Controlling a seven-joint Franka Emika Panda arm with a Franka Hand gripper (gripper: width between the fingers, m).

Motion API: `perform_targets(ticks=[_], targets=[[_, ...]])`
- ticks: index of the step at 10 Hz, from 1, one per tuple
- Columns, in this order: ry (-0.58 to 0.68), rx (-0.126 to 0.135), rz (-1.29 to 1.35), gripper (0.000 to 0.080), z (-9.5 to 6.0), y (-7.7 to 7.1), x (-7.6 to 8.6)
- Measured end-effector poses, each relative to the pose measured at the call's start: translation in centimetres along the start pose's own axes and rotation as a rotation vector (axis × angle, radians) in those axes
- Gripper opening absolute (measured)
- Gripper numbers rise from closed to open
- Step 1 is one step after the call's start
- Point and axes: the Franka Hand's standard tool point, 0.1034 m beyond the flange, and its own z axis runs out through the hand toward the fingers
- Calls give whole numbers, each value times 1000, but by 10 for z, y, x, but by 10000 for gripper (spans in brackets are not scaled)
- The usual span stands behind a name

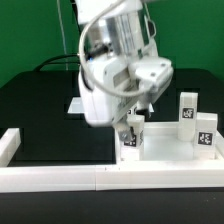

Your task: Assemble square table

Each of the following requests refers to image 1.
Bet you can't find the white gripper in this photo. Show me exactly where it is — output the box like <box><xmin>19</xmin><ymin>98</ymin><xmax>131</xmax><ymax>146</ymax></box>
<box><xmin>78</xmin><ymin>56</ymin><xmax>173</xmax><ymax>142</ymax></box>

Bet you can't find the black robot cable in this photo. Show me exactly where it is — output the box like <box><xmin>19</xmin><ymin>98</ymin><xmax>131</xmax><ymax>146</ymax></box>
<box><xmin>33</xmin><ymin>53</ymin><xmax>83</xmax><ymax>72</ymax></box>

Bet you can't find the white square tabletop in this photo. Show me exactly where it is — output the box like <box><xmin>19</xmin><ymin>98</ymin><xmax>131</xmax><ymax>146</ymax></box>
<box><xmin>116</xmin><ymin>122</ymin><xmax>224</xmax><ymax>163</ymax></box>

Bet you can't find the white marker base plate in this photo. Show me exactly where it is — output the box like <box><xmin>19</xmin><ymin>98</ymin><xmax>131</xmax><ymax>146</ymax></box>
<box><xmin>68</xmin><ymin>97</ymin><xmax>154</xmax><ymax>114</ymax></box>

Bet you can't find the white hanging cable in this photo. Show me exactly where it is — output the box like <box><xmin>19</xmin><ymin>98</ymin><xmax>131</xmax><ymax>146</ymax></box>
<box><xmin>57</xmin><ymin>0</ymin><xmax>69</xmax><ymax>72</ymax></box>

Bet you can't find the white U-shaped obstacle fence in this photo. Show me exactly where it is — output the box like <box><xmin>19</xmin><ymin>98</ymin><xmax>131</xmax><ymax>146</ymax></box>
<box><xmin>0</xmin><ymin>128</ymin><xmax>224</xmax><ymax>193</ymax></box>

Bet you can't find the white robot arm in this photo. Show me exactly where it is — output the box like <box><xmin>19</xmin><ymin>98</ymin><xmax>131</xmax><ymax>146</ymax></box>
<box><xmin>75</xmin><ymin>0</ymin><xmax>173</xmax><ymax>142</ymax></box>

